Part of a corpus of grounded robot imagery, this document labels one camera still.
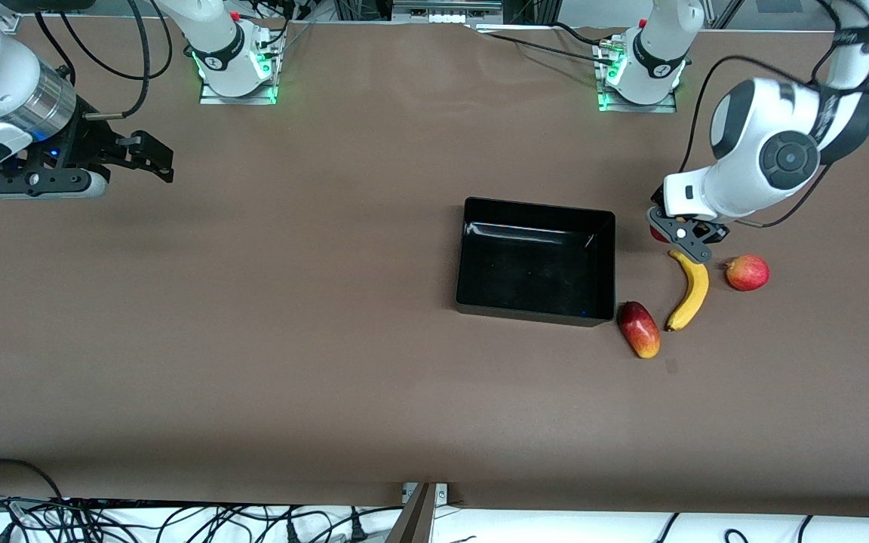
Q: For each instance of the small red apple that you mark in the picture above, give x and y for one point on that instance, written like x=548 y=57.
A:
x=658 y=234

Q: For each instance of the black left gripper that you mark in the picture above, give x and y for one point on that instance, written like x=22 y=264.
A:
x=713 y=238

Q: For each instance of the black plastic box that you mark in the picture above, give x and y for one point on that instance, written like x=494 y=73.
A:
x=532 y=271

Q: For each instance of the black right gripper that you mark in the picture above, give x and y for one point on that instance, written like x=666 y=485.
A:
x=90 y=143

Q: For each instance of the silver metal bracket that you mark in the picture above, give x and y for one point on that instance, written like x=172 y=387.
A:
x=442 y=494

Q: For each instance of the white device with sockets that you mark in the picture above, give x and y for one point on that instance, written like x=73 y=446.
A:
x=446 y=15

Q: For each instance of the yellow banana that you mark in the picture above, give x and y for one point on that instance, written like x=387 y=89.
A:
x=695 y=294

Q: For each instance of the red yellow mango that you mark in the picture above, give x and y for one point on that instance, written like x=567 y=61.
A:
x=639 y=329

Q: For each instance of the red peach-like fruit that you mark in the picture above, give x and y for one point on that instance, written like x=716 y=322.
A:
x=747 y=273

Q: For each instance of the grey metal bar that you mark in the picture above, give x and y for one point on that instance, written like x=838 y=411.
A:
x=413 y=524

